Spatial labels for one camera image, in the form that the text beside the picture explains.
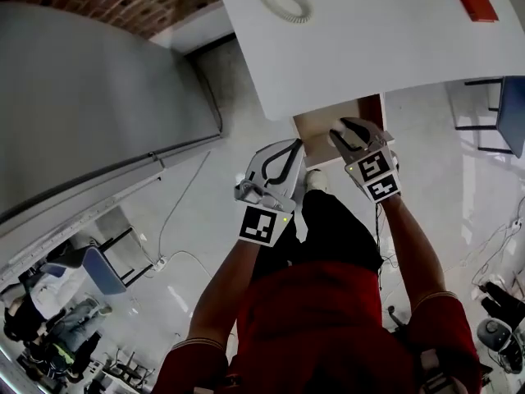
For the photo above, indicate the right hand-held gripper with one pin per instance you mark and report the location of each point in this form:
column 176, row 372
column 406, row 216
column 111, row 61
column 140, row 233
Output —
column 375, row 170

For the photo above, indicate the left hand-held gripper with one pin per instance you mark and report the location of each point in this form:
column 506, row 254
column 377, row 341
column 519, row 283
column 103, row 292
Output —
column 258, row 224

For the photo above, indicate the white object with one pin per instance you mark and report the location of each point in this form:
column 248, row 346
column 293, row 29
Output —
column 337, row 125

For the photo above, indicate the wooden drawer with white front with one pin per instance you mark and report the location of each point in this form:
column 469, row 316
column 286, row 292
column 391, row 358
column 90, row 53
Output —
column 316, row 138

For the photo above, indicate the person's right forearm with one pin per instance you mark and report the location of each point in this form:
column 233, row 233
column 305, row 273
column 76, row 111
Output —
column 414, row 253

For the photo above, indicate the person's left forearm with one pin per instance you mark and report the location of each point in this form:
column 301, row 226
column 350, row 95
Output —
column 227, row 290

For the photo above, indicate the person's right white shoe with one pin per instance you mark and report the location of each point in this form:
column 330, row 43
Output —
column 316, row 180

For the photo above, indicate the person's black trousers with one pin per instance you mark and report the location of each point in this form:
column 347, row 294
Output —
column 332, row 232

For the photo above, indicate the white desk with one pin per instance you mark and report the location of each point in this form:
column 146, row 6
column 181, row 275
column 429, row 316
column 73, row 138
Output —
column 369, row 43

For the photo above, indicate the white power strip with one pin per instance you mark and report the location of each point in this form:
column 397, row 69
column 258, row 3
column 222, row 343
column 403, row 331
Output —
column 160, row 263

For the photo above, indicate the blue chair with black legs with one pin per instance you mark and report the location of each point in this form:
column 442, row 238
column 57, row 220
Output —
column 510, row 113

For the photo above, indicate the person's red shirt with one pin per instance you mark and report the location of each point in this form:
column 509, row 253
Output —
column 320, row 326

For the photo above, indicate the large grey workbench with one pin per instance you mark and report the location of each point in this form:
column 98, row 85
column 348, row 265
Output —
column 94, row 105

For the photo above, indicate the blue padded chair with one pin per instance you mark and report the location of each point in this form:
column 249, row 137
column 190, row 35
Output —
column 100, row 269

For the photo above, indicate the black office chair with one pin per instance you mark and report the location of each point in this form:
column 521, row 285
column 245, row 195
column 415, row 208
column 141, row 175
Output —
column 502, row 302

